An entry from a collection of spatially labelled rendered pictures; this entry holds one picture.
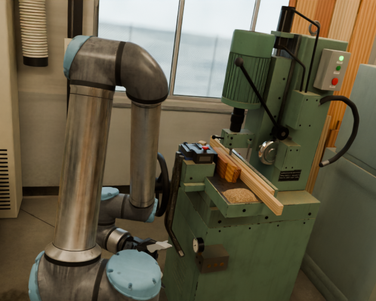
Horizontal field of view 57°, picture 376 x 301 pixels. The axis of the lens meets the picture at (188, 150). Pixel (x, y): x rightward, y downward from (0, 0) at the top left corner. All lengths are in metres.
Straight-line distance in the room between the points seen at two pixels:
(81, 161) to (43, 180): 2.08
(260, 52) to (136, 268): 0.93
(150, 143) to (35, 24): 1.60
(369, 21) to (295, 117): 2.00
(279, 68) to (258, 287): 1.07
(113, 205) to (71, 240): 0.34
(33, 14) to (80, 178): 1.67
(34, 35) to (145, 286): 1.88
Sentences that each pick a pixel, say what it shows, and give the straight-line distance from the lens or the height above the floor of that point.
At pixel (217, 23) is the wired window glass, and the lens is 2.91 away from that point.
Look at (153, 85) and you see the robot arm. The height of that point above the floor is 1.36.
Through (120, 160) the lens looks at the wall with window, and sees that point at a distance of 2.93.
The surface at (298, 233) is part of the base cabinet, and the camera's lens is 1.81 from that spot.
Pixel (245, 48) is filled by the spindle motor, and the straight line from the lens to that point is 1.45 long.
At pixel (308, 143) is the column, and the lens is 1.71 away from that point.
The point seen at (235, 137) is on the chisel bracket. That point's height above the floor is 1.05.
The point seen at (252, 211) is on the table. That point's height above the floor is 0.86.
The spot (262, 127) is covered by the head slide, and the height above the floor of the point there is 1.11.
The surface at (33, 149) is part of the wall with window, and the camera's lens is 2.88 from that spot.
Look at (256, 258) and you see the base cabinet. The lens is 1.75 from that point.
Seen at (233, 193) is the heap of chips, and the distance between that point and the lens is 1.36.
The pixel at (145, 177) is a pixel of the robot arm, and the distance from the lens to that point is 1.12.
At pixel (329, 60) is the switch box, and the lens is 1.56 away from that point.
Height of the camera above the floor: 1.54
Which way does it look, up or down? 22 degrees down
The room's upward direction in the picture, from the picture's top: 9 degrees clockwise
